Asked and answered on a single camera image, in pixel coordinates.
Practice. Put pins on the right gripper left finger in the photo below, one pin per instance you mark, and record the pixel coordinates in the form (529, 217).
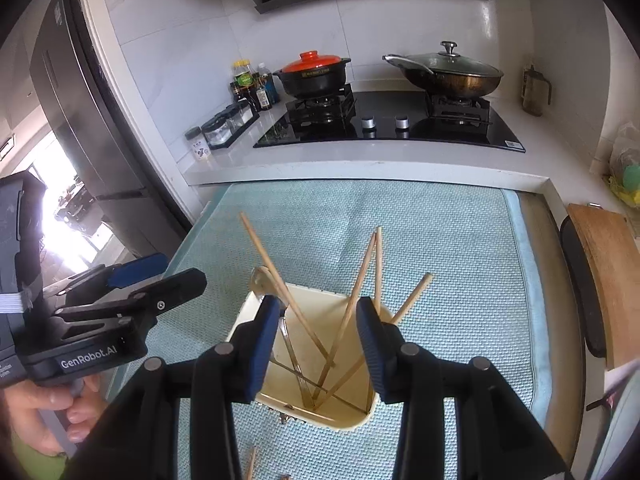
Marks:
(253, 342)

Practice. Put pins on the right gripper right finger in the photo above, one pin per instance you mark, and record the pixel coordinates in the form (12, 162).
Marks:
(381, 343)

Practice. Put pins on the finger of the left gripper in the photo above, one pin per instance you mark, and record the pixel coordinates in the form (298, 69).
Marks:
(103, 279)
(154, 299)

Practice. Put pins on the person's left hand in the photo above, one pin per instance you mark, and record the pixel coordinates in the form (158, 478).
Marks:
(26, 400)

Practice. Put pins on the cream utensil holder box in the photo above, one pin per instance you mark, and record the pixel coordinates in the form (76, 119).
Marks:
(350, 407)

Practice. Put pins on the teal woven table mat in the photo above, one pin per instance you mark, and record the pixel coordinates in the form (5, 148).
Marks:
(485, 298)

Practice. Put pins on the white spice jar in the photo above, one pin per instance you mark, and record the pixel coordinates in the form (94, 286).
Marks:
(198, 144)

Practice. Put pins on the sauce bottles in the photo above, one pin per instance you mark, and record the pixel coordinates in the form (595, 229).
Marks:
(257, 86)

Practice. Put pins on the black gas stove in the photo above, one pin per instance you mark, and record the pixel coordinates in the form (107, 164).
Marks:
(390, 116)

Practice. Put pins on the dark grey refrigerator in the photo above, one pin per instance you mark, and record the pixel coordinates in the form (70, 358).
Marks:
(94, 134)

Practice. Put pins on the black pot orange lid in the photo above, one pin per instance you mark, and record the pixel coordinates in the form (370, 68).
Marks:
(313, 75)

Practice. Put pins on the wooden cutting board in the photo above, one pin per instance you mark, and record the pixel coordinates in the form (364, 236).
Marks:
(613, 260)

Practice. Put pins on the wok with glass lid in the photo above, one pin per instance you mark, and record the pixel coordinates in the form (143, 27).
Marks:
(447, 73)

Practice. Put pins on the plastic bag with produce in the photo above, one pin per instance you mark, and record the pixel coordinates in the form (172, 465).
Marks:
(624, 166)

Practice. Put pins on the dark glass kettle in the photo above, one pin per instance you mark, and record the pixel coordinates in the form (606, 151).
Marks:
(536, 91)

